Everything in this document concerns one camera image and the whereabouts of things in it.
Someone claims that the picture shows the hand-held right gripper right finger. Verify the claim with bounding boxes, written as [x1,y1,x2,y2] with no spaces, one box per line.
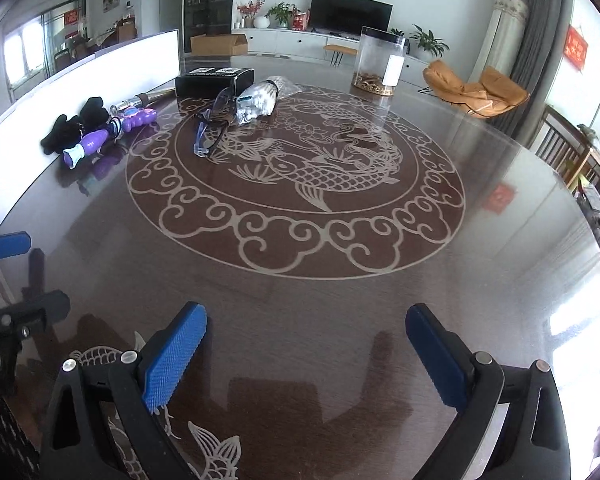
[405,303,573,480]

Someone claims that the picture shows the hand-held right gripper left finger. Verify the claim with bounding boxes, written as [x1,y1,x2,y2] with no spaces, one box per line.
[42,301,209,480]

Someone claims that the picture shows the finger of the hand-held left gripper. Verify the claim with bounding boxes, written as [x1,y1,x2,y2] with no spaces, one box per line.
[0,231,32,263]
[0,290,72,333]

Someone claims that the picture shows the black glove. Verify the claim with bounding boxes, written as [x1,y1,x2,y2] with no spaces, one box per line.
[77,95,112,128]
[41,114,83,157]

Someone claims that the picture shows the purple mermaid tail toy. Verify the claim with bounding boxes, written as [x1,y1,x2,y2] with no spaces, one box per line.
[62,127,113,170]

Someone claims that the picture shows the blue framed glasses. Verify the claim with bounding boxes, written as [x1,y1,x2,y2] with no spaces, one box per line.
[190,87,238,158]

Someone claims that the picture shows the black cardboard box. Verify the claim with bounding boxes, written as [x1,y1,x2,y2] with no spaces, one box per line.
[175,66,255,98]

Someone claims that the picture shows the bag of cotton swabs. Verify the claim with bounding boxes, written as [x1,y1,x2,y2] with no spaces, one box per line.
[232,76,303,126]

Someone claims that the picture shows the white partition board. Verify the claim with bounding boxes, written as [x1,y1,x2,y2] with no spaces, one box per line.
[0,29,181,233]

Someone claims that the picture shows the dark wooden chair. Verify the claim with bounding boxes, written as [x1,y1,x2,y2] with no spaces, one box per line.
[532,104,593,181]

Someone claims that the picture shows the orange lounge chair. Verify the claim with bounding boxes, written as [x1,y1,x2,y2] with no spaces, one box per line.
[422,59,531,120]

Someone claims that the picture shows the brown cardboard box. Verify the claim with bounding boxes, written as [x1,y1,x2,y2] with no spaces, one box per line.
[190,32,248,56]

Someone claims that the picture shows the clear jar with black lid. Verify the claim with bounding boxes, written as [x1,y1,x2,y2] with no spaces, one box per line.
[351,26,408,97]

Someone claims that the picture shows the dark glass display cabinet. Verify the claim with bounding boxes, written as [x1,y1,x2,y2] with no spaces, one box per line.
[182,0,238,53]

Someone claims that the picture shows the large leafy potted plant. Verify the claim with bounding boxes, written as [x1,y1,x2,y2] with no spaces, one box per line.
[408,24,451,60]

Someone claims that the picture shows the orange cushioned bench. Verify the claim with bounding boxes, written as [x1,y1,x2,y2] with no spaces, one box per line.
[324,42,358,68]

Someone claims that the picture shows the white television cabinet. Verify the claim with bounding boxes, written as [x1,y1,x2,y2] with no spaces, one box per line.
[232,27,431,73]

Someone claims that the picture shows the covered standing air conditioner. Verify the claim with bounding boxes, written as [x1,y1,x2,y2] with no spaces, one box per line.
[472,0,531,81]

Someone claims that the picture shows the grey curtain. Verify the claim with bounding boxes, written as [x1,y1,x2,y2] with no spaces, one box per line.
[510,0,573,148]

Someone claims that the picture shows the red flower arrangement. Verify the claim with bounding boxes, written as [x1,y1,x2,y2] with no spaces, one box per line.
[236,0,265,28]

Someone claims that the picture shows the black television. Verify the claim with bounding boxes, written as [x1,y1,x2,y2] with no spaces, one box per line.
[310,0,394,40]

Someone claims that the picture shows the red wall hanging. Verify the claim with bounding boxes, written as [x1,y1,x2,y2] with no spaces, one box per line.
[565,25,591,71]

